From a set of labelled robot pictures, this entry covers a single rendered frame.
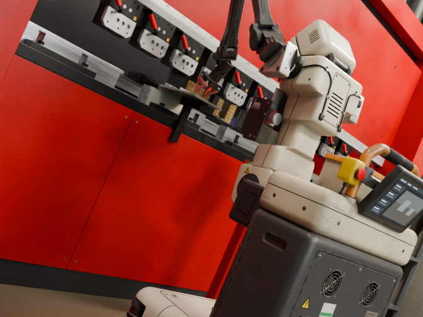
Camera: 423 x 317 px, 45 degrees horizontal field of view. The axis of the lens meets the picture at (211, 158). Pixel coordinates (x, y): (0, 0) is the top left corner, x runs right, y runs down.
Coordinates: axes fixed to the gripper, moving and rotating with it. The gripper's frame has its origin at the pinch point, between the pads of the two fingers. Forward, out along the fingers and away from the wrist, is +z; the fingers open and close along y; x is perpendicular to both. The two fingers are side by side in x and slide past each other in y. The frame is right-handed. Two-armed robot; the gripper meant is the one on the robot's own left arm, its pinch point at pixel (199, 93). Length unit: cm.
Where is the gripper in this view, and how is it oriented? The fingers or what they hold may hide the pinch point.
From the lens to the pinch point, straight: 236.8
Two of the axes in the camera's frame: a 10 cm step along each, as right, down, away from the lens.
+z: -6.7, 6.7, 3.2
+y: -6.5, -3.1, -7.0
